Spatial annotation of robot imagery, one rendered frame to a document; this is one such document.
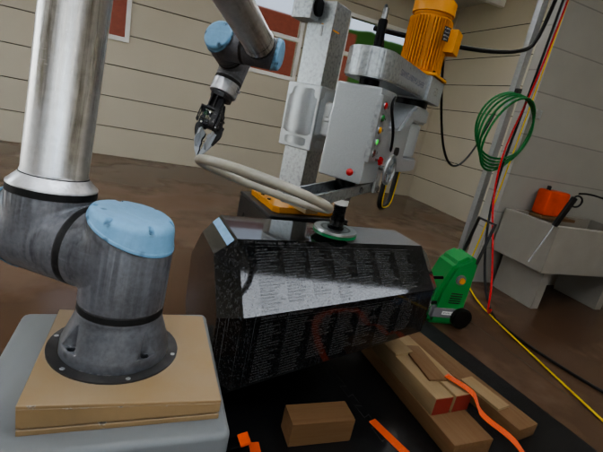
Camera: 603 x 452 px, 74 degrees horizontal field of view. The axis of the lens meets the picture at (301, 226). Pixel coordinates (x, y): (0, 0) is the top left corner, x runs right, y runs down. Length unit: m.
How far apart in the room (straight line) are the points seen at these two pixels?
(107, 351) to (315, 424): 1.29
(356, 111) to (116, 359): 1.40
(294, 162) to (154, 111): 5.24
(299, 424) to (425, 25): 2.09
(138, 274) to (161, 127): 7.08
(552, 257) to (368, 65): 3.02
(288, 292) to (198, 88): 6.35
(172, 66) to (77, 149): 6.95
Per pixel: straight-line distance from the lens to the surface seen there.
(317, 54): 2.74
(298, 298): 1.72
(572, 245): 4.49
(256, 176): 1.13
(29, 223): 0.83
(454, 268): 3.31
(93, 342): 0.79
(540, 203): 4.81
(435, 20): 2.50
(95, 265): 0.75
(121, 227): 0.71
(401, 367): 2.38
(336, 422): 1.97
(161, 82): 7.73
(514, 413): 2.62
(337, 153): 1.85
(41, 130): 0.82
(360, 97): 1.83
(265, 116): 7.98
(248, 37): 1.13
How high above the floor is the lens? 1.39
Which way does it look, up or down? 16 degrees down
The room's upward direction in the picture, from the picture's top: 12 degrees clockwise
